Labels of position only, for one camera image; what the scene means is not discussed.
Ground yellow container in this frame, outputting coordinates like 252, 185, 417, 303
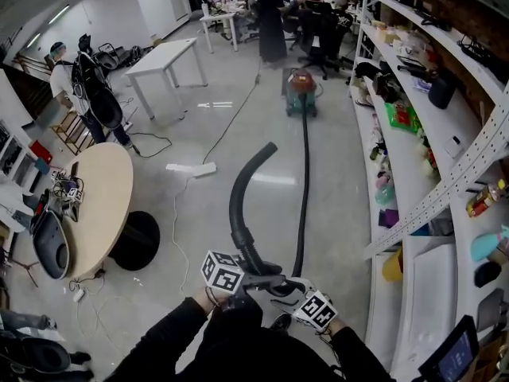
381, 248, 406, 283

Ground white perforated metal shelving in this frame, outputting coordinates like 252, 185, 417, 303
348, 0, 509, 382

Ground black bag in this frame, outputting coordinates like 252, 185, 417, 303
353, 60, 383, 82

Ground red tripod legs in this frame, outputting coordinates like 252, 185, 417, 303
7, 252, 41, 289

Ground dark blue speaker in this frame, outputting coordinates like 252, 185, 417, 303
427, 76, 457, 110

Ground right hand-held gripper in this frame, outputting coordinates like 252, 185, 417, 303
270, 277, 339, 330

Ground black display screen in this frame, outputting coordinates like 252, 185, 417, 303
418, 314, 481, 382

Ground long black floor cable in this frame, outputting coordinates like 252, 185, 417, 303
201, 60, 263, 166

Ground black power cable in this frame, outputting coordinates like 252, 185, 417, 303
127, 130, 173, 160

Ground small white device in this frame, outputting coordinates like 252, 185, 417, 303
444, 134, 465, 159

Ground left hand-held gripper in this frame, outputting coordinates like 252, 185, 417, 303
200, 250, 286, 297

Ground person's right shoe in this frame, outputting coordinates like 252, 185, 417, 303
269, 312, 294, 333

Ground red and green vacuum cleaner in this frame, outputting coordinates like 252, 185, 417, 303
283, 68, 320, 119

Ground white office desk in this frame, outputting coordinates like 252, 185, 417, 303
199, 8, 240, 54

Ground idle hand-held gripper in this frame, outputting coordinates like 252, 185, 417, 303
49, 168, 87, 223

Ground round wooden table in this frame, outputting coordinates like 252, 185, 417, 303
29, 141, 161, 281

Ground teal plastic container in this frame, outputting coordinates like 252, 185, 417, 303
375, 181, 397, 205

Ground black vacuum hose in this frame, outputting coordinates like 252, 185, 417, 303
228, 92, 313, 298

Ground green snack packet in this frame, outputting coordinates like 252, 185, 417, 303
383, 101, 423, 134

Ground person's black clothed torso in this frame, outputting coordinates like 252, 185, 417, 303
174, 300, 339, 382

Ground black pouch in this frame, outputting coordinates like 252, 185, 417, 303
474, 259, 503, 289

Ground white display shelf unit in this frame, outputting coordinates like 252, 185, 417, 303
0, 117, 55, 234

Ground teal spray bottle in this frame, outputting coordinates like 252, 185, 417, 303
470, 224, 509, 263

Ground white rectangular table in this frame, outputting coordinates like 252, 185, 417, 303
124, 37, 211, 121

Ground orange bottle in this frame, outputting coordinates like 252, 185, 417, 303
464, 178, 509, 219

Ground person's right forearm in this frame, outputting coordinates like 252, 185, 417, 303
328, 316, 397, 382

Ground white power strip cable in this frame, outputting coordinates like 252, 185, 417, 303
170, 171, 192, 296

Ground person's left forearm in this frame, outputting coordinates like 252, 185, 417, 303
130, 287, 230, 373

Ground wooden stool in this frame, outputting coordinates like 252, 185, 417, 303
52, 108, 96, 158

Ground purple pouch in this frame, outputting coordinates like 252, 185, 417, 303
377, 208, 400, 228

